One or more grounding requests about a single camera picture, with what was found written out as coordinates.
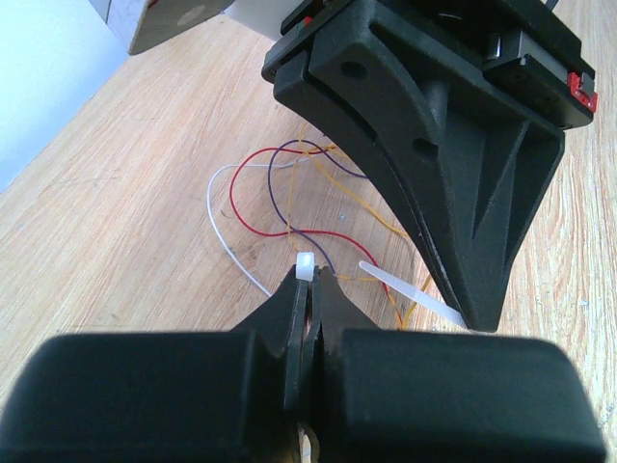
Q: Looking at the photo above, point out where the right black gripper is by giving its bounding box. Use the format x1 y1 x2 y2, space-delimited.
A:
262 1 598 309

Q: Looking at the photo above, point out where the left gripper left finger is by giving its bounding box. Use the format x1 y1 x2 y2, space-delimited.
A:
1 274 309 462

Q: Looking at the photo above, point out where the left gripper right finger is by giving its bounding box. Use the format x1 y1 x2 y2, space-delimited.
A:
311 268 605 462

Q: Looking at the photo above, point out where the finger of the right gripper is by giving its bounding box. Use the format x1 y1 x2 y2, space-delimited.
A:
409 80 564 333

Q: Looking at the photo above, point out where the yellow wire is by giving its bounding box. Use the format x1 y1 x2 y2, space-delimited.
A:
286 124 435 332

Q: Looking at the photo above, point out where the dark brown wire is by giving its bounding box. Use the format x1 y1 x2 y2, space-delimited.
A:
266 139 372 279

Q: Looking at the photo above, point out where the white zip tie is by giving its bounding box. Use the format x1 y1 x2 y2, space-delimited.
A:
295 252 467 329

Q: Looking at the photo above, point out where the white wire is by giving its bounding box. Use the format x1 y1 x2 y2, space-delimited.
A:
205 161 309 298

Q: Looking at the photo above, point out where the red wire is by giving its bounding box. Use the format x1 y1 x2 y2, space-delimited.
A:
229 148 391 310

